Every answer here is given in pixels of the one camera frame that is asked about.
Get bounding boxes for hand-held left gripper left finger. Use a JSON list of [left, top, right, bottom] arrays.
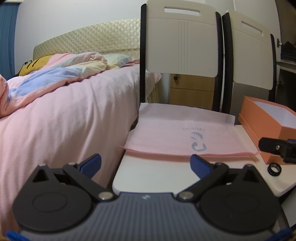
[[31, 153, 118, 202]]

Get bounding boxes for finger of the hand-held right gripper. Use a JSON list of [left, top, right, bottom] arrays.
[[258, 137, 296, 164]]

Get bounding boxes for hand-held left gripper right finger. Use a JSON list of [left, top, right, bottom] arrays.
[[177, 154, 266, 203]]

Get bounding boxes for black coil hair tie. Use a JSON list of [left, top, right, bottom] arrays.
[[268, 163, 282, 176]]

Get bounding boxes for pink towel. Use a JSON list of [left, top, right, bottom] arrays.
[[118, 103, 262, 161]]

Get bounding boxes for orange cardboard box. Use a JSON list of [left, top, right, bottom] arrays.
[[238, 95, 296, 164]]

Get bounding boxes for bed with pink duvet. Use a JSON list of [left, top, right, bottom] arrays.
[[0, 53, 162, 232]]

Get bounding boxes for grey shelf unit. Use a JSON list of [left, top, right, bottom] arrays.
[[275, 0, 296, 109]]

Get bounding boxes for wooden drawer cabinet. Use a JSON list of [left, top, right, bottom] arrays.
[[169, 73, 215, 109]]

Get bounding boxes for cream bed skirt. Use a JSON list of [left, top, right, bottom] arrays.
[[148, 85, 160, 103]]

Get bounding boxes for dark folded clothes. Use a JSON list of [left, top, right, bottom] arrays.
[[280, 41, 296, 62]]

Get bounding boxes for pale pillow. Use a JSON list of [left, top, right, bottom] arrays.
[[102, 53, 139, 69]]

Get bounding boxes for yellow plush toy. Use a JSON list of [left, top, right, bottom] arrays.
[[18, 55, 52, 76]]

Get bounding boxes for cream quilted headboard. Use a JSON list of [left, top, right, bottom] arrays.
[[32, 19, 141, 61]]

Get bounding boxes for blue curtain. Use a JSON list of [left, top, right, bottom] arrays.
[[0, 0, 19, 80]]

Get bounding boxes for white chair with black frame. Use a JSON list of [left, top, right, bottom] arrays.
[[112, 0, 262, 196], [221, 9, 296, 197]]

